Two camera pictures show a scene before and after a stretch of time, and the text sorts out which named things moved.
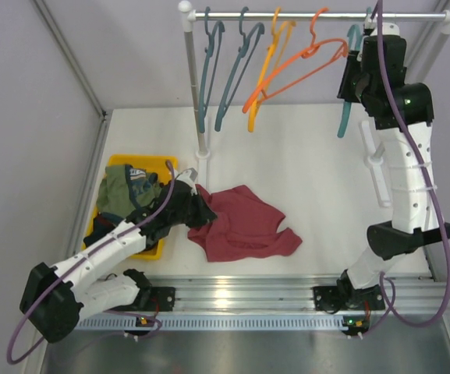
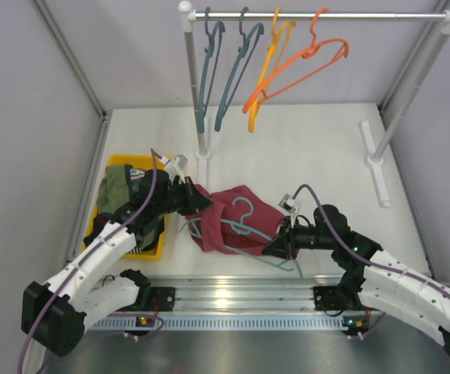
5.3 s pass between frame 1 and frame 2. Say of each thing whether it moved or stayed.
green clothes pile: stayed
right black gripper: moved
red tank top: stayed
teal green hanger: moved
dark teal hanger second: stayed
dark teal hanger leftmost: stayed
